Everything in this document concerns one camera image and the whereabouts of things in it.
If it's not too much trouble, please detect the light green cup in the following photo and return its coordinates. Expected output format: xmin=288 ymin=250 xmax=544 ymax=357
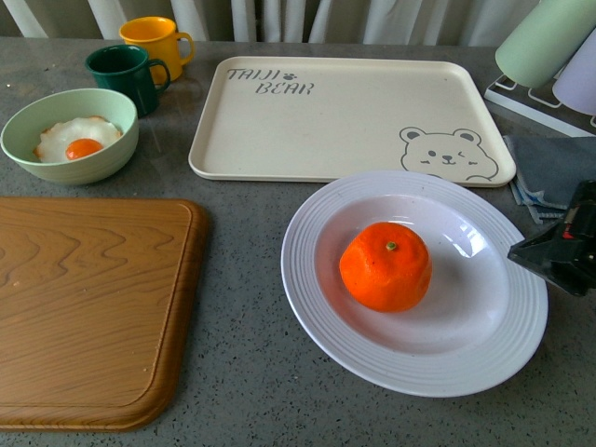
xmin=495 ymin=0 xmax=595 ymax=88

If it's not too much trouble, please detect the fake fried egg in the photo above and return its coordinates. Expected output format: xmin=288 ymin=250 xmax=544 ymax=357
xmin=34 ymin=115 xmax=122 ymax=163

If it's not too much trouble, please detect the lavender cup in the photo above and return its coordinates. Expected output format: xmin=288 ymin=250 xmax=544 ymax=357
xmin=552 ymin=31 xmax=595 ymax=115

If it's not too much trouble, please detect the yellow mug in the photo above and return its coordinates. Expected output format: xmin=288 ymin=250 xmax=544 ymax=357
xmin=119 ymin=16 xmax=195 ymax=81

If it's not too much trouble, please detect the grey folded cloth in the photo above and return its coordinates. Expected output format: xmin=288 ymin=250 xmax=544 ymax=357
xmin=504 ymin=135 xmax=595 ymax=224

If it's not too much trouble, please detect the orange fruit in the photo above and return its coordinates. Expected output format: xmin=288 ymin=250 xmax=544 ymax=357
xmin=339 ymin=222 xmax=432 ymax=312

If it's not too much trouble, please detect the white curtain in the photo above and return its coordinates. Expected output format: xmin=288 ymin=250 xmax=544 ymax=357
xmin=1 ymin=0 xmax=537 ymax=47

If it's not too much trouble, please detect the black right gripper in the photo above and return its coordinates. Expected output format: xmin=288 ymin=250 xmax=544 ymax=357
xmin=508 ymin=180 xmax=595 ymax=296

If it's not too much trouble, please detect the white cup rack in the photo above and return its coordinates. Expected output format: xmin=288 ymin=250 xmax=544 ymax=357
xmin=483 ymin=74 xmax=595 ymax=137

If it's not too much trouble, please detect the dark green mug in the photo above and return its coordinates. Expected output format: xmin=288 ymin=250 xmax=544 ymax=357
xmin=85 ymin=44 xmax=171 ymax=117

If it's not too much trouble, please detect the white ridged plate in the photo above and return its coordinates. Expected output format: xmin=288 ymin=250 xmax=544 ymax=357
xmin=281 ymin=171 xmax=549 ymax=398

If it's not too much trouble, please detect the light green bowl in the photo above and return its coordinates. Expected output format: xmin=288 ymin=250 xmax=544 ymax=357
xmin=1 ymin=88 xmax=139 ymax=185

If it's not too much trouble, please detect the cream bear tray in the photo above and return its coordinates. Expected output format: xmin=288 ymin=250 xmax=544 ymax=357
xmin=188 ymin=56 xmax=516 ymax=187

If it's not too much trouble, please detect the wooden cutting board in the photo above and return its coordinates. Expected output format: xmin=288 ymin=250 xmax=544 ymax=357
xmin=1 ymin=196 xmax=209 ymax=431

